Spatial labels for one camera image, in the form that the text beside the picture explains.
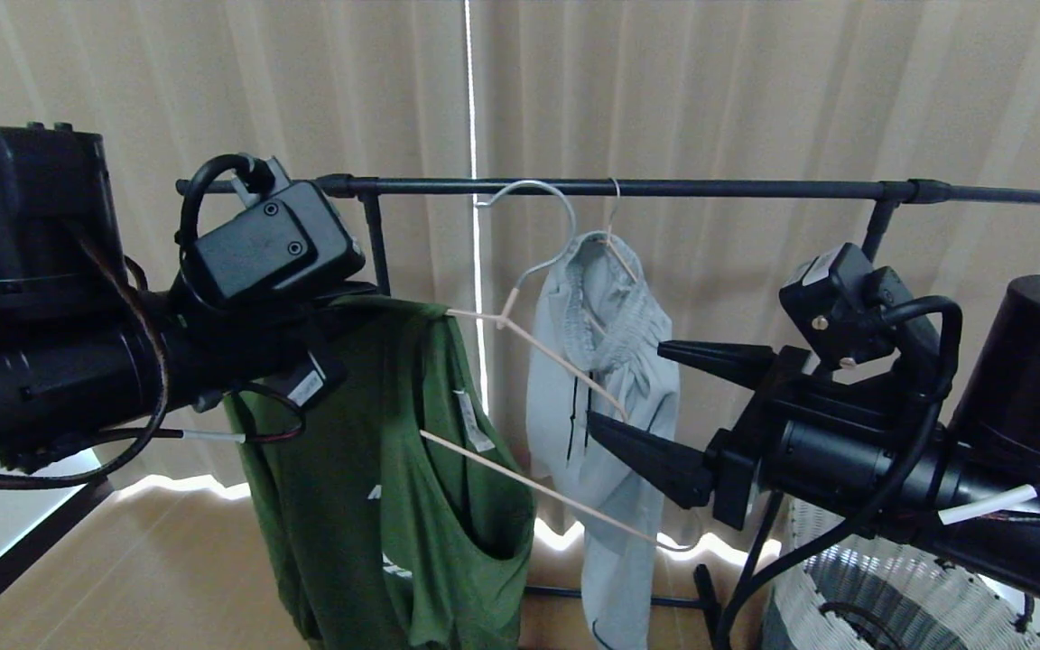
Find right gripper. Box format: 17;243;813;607
586;340;1040;613

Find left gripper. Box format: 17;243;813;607
0;307;349;475

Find pale grey shorts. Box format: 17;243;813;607
525;232;682;650

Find pink clothes hanger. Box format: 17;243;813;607
604;179;644;286
419;179;700;553

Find green garment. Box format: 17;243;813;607
224;296;537;650

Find white laundry basket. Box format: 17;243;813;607
759;501;1040;650

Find black clothes rack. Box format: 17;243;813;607
175;174;1040;650

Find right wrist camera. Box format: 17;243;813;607
777;242;923;398

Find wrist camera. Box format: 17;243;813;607
172;158;367;312
777;242;923;398

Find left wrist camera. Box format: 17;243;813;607
172;158;367;312

